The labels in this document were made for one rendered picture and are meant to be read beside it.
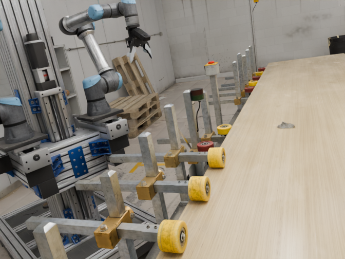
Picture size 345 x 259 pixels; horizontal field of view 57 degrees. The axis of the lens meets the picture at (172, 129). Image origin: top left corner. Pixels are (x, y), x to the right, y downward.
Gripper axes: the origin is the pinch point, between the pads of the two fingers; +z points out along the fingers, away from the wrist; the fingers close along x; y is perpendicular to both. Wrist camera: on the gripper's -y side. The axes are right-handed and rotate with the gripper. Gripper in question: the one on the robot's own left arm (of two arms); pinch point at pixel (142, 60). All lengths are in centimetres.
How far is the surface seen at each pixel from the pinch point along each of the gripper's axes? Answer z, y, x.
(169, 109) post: 17, -52, 29
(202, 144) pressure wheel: 41, -46, 8
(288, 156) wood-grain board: 42, -88, 3
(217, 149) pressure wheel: 34, -70, 24
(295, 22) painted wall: 17, 278, -701
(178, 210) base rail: 62, -51, 34
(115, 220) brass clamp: 35, -76, 75
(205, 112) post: 33.1, -28.6, -14.9
